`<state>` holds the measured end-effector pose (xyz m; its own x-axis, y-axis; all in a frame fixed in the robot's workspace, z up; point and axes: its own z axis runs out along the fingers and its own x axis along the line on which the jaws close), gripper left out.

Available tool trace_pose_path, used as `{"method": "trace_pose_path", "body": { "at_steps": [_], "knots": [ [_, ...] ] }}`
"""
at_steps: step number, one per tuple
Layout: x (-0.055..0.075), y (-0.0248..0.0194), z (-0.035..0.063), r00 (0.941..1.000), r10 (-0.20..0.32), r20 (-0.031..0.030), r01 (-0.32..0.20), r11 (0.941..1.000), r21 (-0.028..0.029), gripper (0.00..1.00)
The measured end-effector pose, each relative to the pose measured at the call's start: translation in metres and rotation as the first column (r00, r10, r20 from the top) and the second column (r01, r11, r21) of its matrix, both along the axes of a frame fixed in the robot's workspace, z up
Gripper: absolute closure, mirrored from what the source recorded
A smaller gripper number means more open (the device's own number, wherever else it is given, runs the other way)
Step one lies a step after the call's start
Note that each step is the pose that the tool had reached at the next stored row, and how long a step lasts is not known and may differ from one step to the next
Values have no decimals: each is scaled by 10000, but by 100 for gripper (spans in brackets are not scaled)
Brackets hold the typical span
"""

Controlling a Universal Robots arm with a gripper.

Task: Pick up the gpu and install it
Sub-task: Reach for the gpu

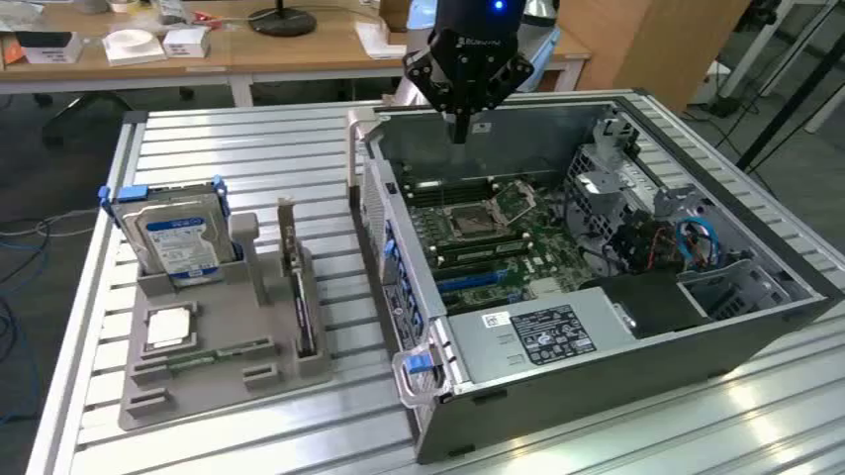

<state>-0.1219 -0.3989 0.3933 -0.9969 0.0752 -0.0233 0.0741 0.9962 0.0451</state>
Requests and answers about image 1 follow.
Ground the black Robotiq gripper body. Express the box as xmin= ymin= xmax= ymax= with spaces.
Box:
xmin=426 ymin=0 xmax=529 ymax=116

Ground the silver CPU chip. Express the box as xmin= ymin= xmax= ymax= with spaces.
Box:
xmin=146 ymin=309 xmax=191 ymax=347

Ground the CPU socket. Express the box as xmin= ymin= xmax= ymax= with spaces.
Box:
xmin=442 ymin=200 xmax=510 ymax=243

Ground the grey plastic parts rack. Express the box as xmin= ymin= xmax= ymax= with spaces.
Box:
xmin=118 ymin=212 xmax=337 ymax=430

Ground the open black PC case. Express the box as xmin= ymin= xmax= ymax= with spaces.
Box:
xmin=346 ymin=94 xmax=845 ymax=466

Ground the grey metal disk bay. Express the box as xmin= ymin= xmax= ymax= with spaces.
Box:
xmin=676 ymin=256 xmax=793 ymax=322

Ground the hard disk in blue caddy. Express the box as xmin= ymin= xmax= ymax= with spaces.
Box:
xmin=98 ymin=175 xmax=231 ymax=289

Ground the white table frame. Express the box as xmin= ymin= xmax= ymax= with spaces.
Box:
xmin=716 ymin=0 xmax=845 ymax=135

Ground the white box with black top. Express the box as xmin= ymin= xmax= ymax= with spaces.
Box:
xmin=13 ymin=30 xmax=84 ymax=64

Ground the clear plastic bag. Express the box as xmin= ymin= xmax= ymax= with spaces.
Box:
xmin=155 ymin=0 xmax=199 ymax=25

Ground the black slanted pole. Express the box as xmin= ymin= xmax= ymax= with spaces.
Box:
xmin=736 ymin=29 xmax=845 ymax=172

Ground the blue SATA wire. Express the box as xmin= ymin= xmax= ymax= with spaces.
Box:
xmin=676 ymin=216 xmax=725 ymax=271

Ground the installed black RAM stick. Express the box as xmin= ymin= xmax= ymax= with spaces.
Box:
xmin=431 ymin=236 xmax=534 ymax=268

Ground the black office chair base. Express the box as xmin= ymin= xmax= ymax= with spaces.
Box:
xmin=32 ymin=88 xmax=196 ymax=147

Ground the orange packet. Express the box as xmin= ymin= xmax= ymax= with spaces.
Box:
xmin=0 ymin=37 xmax=26 ymax=70

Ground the black RAM slot bank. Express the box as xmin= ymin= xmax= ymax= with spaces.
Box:
xmin=407 ymin=177 xmax=495 ymax=208

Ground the blue floor cable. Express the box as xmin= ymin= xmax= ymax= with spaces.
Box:
xmin=0 ymin=241 xmax=52 ymax=427

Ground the green RAM stick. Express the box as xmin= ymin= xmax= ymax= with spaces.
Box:
xmin=164 ymin=345 xmax=250 ymax=371

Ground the white floor cable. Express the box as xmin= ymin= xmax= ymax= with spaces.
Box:
xmin=0 ymin=207 xmax=98 ymax=238

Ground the metal socket cover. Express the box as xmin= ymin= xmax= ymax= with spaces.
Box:
xmin=491 ymin=181 xmax=538 ymax=222

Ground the stack of white papers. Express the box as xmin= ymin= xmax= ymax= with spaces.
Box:
xmin=354 ymin=20 xmax=409 ymax=60

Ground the small white labelled box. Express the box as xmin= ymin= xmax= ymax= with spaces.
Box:
xmin=162 ymin=27 xmax=211 ymax=59

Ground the perforated metal drive cage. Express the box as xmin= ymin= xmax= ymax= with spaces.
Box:
xmin=563 ymin=142 xmax=662 ymax=248

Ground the brown cardboard box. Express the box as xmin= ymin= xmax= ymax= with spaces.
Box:
xmin=379 ymin=0 xmax=411 ymax=34

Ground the wooden cabinet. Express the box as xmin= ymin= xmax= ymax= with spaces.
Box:
xmin=557 ymin=0 xmax=754 ymax=105

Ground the white square dish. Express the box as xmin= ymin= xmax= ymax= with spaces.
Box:
xmin=102 ymin=28 xmax=168 ymax=67

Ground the graphics card with metal bracket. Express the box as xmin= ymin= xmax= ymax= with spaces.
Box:
xmin=276 ymin=196 xmax=318 ymax=360

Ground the wooden office desk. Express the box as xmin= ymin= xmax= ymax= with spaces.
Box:
xmin=0 ymin=0 xmax=593 ymax=108

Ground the green motherboard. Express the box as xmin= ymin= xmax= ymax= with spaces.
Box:
xmin=393 ymin=162 xmax=596 ymax=318

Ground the black round lamp base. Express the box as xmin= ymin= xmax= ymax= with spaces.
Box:
xmin=247 ymin=0 xmax=318 ymax=39

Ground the grey power supply unit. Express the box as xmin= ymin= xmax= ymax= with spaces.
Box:
xmin=445 ymin=288 xmax=640 ymax=385

